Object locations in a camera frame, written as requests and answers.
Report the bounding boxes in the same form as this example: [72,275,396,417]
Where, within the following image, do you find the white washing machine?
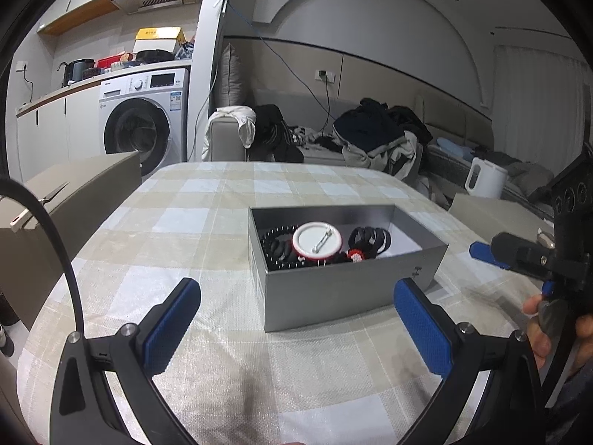
[98,67,192,178]

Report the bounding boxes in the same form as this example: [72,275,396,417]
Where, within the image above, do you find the black kettle on counter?
[58,58,96,86]

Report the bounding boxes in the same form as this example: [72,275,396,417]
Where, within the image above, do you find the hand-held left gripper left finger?
[49,277,202,445]

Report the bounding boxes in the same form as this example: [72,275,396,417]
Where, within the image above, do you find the white cloth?
[214,106,258,148]

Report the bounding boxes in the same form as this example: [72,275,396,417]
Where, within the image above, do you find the pile of dark clothes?
[332,97,434,181]

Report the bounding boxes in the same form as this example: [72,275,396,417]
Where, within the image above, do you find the light blue pillow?
[435,138,476,156]

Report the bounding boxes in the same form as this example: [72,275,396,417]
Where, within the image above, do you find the grey sofa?
[201,88,464,181]

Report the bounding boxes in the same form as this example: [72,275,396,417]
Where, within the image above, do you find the red rimmed round badge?
[292,222,344,261]

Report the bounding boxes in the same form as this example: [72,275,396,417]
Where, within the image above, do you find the large cardboard box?
[0,151,143,330]

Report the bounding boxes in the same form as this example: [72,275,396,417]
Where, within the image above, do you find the grey blanket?
[477,148,557,195]

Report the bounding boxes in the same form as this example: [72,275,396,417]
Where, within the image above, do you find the black garment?
[250,104,304,164]

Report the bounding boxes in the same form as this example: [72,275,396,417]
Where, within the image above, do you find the white lower kitchen cabinet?
[16,88,105,181]

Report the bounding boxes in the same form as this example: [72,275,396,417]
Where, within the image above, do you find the silver grey box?
[248,203,449,333]

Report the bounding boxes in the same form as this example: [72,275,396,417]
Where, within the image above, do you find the person's right forearm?
[547,362,593,445]

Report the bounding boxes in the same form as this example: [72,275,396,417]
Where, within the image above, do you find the black claw hair clip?
[347,225,392,258]

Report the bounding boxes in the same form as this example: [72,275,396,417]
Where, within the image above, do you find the black thick hair tie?
[268,236,297,263]

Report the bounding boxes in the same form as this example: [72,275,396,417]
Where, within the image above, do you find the black power cable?
[306,79,334,142]

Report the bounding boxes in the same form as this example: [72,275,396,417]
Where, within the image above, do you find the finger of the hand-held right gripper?
[469,241,510,270]
[491,233,554,280]

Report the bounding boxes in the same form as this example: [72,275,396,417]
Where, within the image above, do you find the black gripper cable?
[0,177,86,344]

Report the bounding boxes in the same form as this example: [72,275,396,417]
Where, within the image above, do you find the person's right hand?
[523,294,593,372]

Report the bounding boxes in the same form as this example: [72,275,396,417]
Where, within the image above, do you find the black spiral hair tie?
[260,224,320,272]

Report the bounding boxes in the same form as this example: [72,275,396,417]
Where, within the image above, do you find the beige cardboard box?
[448,192,557,251]

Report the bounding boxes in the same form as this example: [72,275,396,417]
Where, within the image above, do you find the white flat box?
[133,38,179,54]

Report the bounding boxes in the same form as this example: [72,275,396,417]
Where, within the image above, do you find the red basket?
[95,55,128,71]

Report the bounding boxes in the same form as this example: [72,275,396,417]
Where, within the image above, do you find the white electric kettle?
[464,156,509,200]

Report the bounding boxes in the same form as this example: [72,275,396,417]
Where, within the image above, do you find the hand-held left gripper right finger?
[394,277,547,445]

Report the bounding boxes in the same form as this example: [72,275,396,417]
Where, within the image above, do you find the grey striped cushion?
[218,43,247,109]

